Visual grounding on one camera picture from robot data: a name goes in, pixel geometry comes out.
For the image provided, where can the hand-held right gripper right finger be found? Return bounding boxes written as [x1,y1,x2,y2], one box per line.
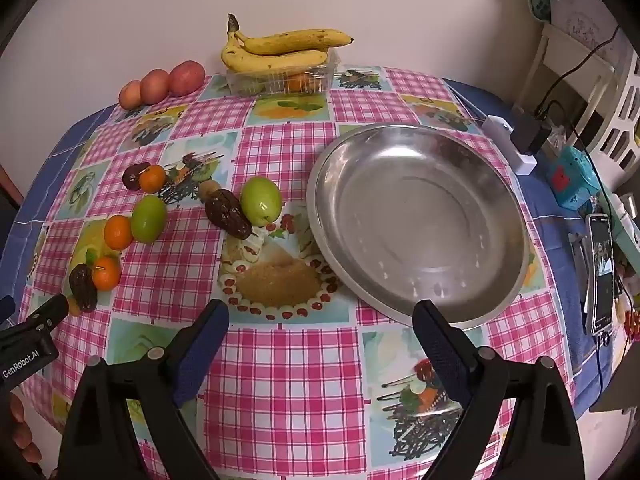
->
[412,299,586,480]

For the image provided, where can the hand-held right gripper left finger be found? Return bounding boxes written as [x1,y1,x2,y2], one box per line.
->
[57,299,231,480]

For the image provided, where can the small orange tangerine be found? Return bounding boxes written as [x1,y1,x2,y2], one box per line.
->
[91,255,122,291]
[104,214,134,251]
[139,165,166,194]

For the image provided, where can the round stainless steel plate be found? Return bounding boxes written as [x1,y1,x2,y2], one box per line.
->
[306,122,531,332]

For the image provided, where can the large wrinkled brown date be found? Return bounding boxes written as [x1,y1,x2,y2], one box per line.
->
[205,189,253,240]

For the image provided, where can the small round brown date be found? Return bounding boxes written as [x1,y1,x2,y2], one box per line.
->
[123,162,151,192]

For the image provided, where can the large green jujube fruit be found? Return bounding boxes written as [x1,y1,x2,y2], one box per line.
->
[241,176,282,227]

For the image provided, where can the person's left hand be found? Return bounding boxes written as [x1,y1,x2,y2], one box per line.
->
[9,392,44,466]

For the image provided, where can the brown wooden board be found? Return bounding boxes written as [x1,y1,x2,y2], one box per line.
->
[0,160,25,211]

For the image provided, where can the smartphone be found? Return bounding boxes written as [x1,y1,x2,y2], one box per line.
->
[585,213,616,336]

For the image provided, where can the pink checkered fruit-print tablecloth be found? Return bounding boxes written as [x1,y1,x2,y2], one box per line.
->
[0,65,621,480]

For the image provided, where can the teal toy box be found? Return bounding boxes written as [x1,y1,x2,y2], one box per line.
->
[546,147,601,208]

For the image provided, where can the small pale red apple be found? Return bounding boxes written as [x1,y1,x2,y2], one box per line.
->
[119,81,143,110]

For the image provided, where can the white power strip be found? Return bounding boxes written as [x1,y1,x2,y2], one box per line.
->
[482,115,538,177]

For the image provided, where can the black power adapter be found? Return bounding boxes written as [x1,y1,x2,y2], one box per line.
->
[510,112,551,155]

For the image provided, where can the medium red apple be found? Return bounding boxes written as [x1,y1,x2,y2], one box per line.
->
[140,68,171,106]

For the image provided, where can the large red apple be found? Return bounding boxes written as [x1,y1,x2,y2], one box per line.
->
[168,60,206,97]

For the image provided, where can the orange in clear container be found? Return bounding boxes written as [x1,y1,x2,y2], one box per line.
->
[287,74,321,93]

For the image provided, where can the spotted yellow banana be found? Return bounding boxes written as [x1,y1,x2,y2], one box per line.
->
[234,27,354,56]
[221,14,331,75]

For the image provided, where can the white plastic lattice basket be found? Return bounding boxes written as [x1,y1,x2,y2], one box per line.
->
[585,50,640,171]

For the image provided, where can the clear plastic container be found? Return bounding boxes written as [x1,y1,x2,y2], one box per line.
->
[226,50,341,97]

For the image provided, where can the white wooden chair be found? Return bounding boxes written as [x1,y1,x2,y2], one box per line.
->
[515,22,618,131]

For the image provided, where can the blue patterned cloth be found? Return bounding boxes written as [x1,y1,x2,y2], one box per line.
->
[547,0,626,56]

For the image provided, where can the black phone cable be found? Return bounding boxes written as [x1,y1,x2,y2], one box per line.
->
[594,332,605,402]

